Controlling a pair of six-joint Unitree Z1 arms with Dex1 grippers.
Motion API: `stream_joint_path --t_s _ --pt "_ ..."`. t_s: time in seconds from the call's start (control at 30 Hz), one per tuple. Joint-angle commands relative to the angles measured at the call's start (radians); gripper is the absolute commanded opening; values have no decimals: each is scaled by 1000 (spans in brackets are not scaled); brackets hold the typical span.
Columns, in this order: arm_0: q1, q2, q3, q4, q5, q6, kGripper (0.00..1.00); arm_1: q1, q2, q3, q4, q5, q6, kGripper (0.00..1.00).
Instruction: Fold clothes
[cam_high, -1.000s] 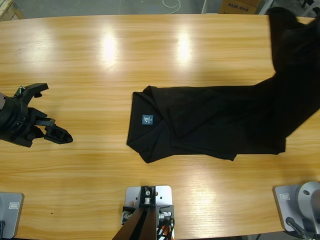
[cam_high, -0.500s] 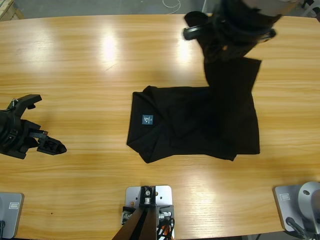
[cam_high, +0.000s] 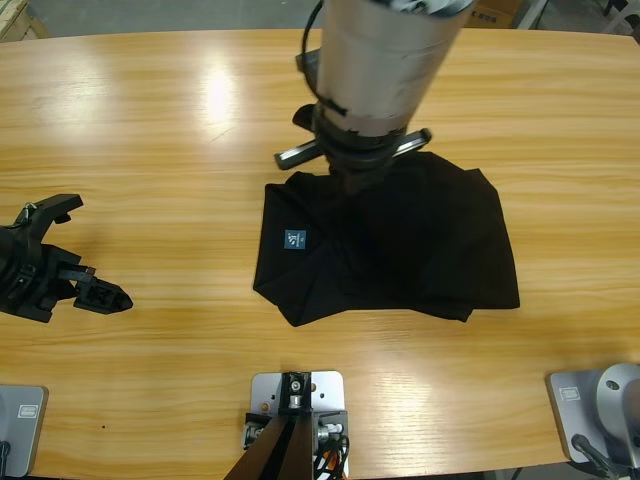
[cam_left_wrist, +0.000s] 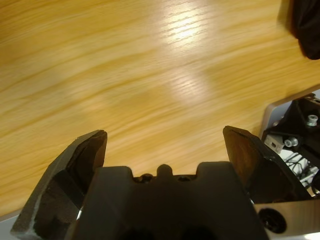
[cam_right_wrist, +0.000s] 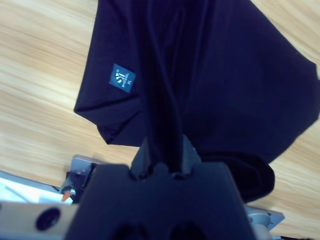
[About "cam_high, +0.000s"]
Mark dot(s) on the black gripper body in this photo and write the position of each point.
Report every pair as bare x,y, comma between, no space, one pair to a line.
360,150
30,275

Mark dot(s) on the brown cardboard box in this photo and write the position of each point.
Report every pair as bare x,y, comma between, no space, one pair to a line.
492,17

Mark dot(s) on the white furniture leg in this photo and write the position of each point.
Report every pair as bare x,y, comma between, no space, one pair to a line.
530,15

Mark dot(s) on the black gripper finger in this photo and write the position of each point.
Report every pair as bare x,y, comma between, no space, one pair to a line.
362,182
105,299
342,181

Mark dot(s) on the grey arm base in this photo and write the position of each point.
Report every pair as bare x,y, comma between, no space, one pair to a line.
600,415
22,430

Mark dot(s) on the white mount block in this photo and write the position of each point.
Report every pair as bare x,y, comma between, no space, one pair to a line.
327,395

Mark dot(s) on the black polo shirt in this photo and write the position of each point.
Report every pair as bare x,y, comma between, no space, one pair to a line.
400,250

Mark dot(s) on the wooden crate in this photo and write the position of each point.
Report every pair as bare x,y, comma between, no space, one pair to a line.
17,20

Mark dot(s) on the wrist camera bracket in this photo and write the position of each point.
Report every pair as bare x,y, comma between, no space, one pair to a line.
50,205
307,62

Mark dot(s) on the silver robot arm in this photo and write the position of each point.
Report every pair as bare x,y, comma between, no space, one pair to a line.
385,60

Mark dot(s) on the dark camera post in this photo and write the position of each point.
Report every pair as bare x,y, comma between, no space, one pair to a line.
285,440

